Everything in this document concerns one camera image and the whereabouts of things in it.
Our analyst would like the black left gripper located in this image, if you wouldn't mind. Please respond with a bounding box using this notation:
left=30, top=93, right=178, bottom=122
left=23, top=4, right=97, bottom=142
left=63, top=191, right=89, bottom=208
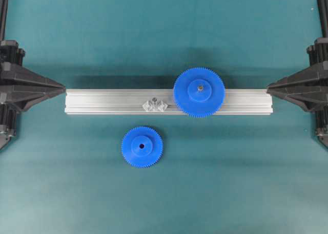
left=0, top=40, right=66, bottom=145

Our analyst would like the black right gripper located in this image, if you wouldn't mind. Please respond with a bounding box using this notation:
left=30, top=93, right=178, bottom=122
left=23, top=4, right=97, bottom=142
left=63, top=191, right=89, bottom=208
left=266, top=38, right=328, bottom=147

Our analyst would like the small blue gear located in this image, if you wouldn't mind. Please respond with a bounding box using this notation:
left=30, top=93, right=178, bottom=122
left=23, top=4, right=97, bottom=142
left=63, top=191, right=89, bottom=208
left=121, top=126, right=163, bottom=168

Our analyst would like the large blue gear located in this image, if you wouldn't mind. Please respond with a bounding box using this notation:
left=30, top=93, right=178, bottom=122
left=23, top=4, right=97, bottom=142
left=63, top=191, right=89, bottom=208
left=173, top=67, right=226, bottom=118

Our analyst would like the aluminium extrusion rail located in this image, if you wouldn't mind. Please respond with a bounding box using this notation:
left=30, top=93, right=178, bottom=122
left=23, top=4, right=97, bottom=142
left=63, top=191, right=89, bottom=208
left=65, top=89, right=273, bottom=115

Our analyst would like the black right frame post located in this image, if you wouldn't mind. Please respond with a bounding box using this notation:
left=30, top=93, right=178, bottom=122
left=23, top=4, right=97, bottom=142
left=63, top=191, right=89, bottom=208
left=317, top=0, right=327, bottom=37

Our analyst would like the black frame post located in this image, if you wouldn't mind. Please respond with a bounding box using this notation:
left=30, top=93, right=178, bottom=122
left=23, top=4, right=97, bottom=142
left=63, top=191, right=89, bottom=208
left=0, top=0, right=9, bottom=41
left=317, top=0, right=327, bottom=37

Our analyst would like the black left frame post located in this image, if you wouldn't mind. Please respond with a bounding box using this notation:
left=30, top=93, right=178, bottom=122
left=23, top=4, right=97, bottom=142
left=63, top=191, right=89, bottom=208
left=0, top=0, right=9, bottom=41

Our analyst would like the clear plastic shaft bracket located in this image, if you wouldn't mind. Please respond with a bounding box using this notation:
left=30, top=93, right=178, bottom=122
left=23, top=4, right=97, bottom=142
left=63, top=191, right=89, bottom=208
left=142, top=97, right=168, bottom=112

